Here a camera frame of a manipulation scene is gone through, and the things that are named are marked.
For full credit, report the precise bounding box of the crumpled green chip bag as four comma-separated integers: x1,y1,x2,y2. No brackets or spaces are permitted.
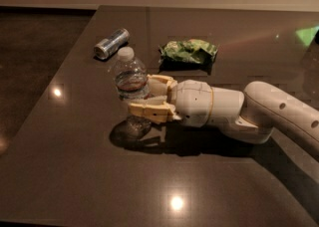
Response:
159,39,218,65

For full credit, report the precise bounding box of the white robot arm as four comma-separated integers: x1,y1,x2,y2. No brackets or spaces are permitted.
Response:
128,75,319,160

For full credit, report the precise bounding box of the clear plastic water bottle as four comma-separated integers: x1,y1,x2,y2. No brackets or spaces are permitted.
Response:
112,47,152,138

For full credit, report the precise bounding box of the silver blue drink can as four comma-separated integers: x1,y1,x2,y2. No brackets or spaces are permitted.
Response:
94,28,130,60

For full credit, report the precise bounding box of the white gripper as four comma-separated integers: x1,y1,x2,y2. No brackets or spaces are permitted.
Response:
129,75,213,127

